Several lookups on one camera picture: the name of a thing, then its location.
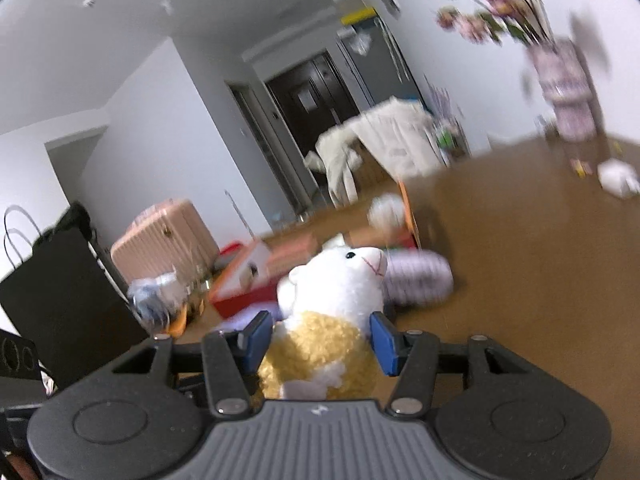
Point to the white power adapter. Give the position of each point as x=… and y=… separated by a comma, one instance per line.
x=617, y=177

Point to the brown cardboard carton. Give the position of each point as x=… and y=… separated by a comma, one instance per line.
x=372, y=170

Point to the white and yellow plush sheep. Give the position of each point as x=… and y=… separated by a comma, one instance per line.
x=340, y=290

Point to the grey cabinet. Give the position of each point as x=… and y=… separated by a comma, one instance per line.
x=375, y=70

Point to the dark brown door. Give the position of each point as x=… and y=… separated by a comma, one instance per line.
x=310, y=100

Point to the pink artificial flowers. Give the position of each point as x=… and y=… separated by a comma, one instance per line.
x=492, y=0

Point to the orange cardboard box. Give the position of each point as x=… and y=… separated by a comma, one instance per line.
x=237, y=272

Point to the beige coat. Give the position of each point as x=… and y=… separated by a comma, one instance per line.
x=395, y=135

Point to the small yellow item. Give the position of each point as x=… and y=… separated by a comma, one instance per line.
x=580, y=167

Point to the pink patterned vase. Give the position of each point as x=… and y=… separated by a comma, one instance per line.
x=565, y=90

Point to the yellow and black box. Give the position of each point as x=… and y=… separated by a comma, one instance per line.
x=359, y=15

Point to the black paper bag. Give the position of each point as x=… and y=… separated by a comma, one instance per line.
x=55, y=300

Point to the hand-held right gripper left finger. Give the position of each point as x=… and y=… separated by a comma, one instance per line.
x=257, y=342

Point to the clear plastic bag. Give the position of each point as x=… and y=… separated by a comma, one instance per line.
x=155, y=295

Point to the pink suitcase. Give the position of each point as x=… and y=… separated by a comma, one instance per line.
x=165, y=240

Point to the purple striped cloth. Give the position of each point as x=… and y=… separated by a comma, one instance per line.
x=420, y=277

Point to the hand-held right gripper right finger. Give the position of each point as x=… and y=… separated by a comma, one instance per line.
x=384, y=347

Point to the white plush ball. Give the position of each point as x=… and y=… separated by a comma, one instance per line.
x=386, y=211

